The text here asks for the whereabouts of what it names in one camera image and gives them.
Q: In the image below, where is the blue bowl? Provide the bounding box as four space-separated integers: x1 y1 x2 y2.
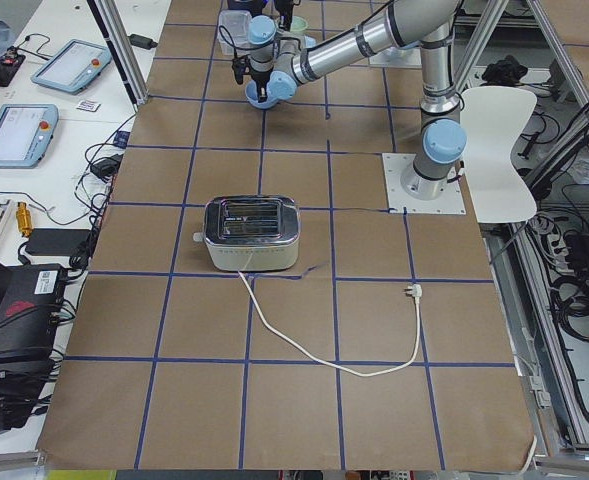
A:
244 82 283 111

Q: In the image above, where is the dark blue saucepan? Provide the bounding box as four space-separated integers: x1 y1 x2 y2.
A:
227 0 266 15

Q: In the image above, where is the white chair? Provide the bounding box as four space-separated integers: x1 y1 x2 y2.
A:
460 86 537 224

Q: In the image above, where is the teach pendant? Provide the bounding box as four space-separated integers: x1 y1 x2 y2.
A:
0 104 59 169
30 39 112 94

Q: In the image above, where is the lower teach pendant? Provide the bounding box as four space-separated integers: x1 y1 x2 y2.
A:
0 104 59 169

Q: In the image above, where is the black power adapter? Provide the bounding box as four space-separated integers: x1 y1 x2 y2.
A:
128 33 158 50

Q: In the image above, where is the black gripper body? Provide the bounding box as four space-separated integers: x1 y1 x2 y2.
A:
278 3 294 23
251 70 270 89

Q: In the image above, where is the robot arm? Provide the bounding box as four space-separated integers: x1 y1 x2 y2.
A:
233 0 467 200
273 0 300 23

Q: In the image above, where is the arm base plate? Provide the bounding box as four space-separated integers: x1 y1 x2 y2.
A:
382 153 466 215
368 43 421 69

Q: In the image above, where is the upper teach pendant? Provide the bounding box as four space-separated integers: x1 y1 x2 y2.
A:
30 39 112 94

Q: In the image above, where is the aluminium frame post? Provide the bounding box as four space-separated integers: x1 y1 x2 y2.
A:
87 0 149 106

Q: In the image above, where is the green bowl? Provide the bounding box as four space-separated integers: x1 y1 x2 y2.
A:
279 15 308 34

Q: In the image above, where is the white toaster power cord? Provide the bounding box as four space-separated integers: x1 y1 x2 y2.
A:
238 269 424 378

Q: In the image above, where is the clear plastic container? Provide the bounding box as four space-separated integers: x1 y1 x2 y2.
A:
217 10 252 56

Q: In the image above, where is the cream chrome toaster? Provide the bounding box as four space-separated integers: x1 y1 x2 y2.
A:
193 195 301 272

